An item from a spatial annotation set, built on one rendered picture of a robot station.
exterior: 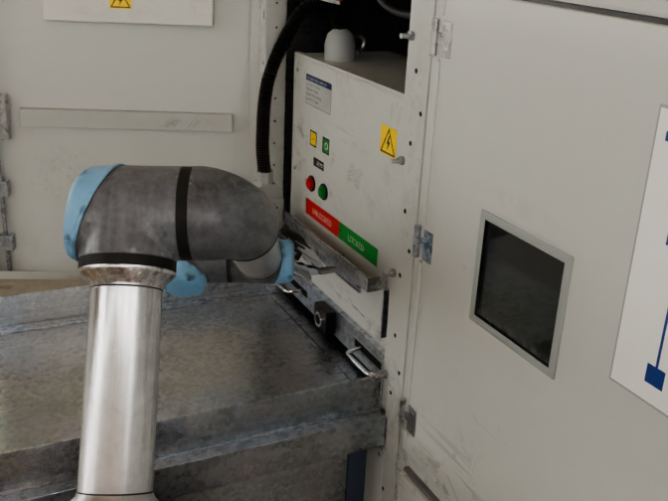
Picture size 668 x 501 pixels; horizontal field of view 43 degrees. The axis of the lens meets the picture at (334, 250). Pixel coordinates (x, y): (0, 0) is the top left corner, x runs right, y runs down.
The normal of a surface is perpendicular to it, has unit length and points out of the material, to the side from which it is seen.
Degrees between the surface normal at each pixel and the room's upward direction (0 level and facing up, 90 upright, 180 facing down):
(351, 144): 90
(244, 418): 90
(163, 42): 90
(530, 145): 90
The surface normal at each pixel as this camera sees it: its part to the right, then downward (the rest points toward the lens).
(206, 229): 0.22, 0.36
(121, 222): 0.10, -0.18
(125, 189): 0.02, -0.44
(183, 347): 0.04, -0.93
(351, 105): -0.90, 0.12
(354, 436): 0.43, 0.35
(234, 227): 0.62, 0.30
